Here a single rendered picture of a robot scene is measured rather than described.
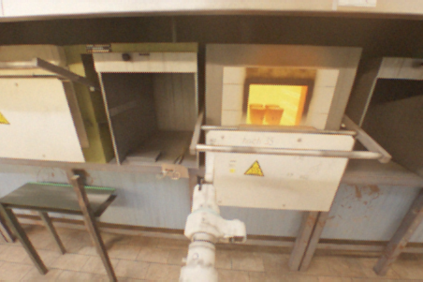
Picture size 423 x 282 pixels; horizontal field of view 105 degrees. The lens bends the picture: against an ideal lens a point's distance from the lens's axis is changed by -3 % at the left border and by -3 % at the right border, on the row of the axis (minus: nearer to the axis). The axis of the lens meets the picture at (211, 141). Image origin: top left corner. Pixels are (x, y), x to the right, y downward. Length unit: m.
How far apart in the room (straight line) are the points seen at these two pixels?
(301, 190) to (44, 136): 1.26
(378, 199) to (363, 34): 1.34
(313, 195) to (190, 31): 1.55
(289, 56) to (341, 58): 0.21
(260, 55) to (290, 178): 0.55
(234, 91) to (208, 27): 1.04
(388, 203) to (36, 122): 2.00
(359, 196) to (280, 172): 0.67
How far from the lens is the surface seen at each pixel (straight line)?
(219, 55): 0.81
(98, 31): 2.10
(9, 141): 1.32
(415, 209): 1.63
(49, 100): 1.04
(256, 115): 0.94
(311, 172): 0.89
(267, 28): 1.78
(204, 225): 0.41
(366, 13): 0.61
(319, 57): 0.90
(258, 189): 0.87
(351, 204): 1.42
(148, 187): 1.22
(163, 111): 1.54
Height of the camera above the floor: 1.36
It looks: 23 degrees down
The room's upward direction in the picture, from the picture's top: 1 degrees clockwise
